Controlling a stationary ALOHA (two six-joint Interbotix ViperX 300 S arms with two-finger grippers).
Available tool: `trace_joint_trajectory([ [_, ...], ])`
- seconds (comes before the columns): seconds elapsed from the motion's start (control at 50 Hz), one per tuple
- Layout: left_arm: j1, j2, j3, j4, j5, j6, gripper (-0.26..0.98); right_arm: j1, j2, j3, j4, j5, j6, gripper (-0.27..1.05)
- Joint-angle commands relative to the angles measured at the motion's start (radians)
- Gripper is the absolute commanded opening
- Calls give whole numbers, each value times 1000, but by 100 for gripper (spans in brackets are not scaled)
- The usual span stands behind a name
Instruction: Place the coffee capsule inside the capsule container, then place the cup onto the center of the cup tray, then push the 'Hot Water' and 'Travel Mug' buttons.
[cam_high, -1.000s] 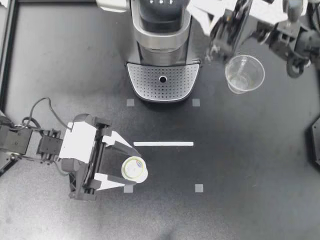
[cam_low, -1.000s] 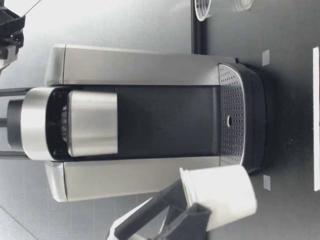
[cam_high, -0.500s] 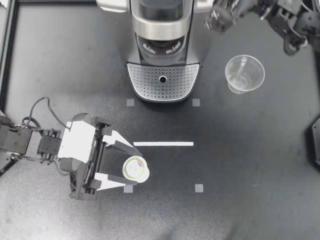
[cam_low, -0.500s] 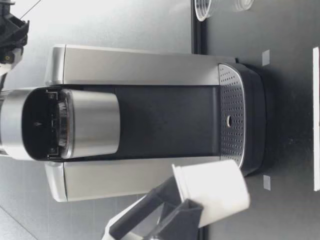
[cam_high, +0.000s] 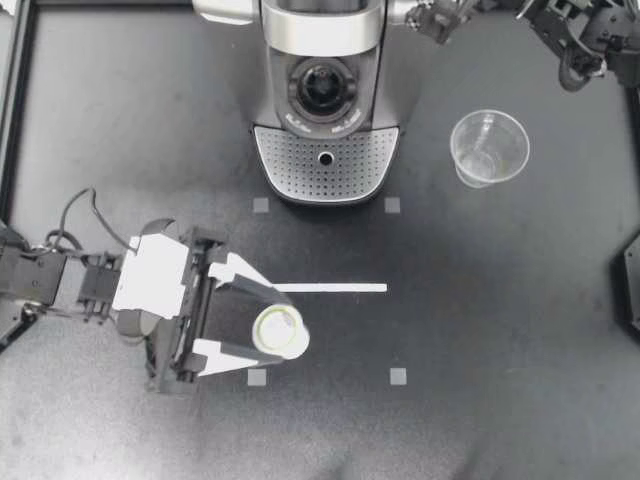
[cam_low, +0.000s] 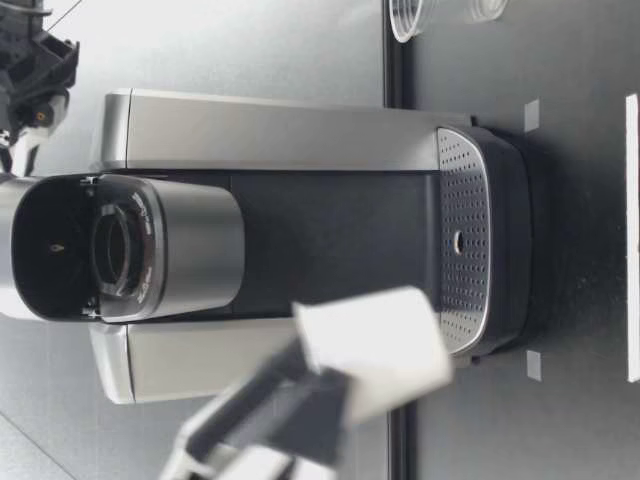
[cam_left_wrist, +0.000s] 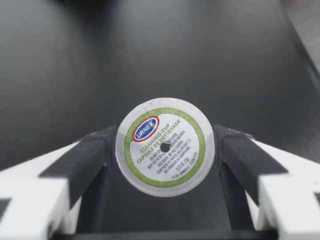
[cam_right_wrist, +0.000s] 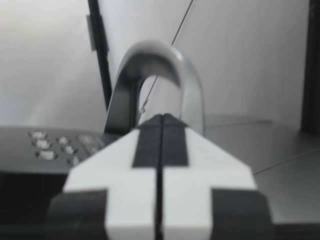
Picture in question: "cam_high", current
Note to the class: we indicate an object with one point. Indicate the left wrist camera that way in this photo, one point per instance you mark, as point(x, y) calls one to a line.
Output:
point(150, 275)

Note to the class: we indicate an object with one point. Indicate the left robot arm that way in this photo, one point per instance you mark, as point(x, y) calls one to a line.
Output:
point(35, 275)

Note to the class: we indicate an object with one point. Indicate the black and silver coffee machine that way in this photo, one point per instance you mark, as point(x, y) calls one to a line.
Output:
point(325, 150)

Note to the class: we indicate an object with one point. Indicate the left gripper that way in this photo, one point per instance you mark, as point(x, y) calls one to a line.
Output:
point(196, 310)

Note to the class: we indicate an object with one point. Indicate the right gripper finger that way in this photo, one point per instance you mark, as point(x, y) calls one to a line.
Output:
point(435, 25)

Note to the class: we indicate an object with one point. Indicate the clear plastic cup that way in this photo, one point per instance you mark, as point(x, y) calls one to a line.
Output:
point(489, 150)

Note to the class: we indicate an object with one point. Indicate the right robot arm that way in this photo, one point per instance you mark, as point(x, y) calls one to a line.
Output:
point(575, 45)

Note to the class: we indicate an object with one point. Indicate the white coffee capsule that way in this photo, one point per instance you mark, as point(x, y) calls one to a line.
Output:
point(278, 331)

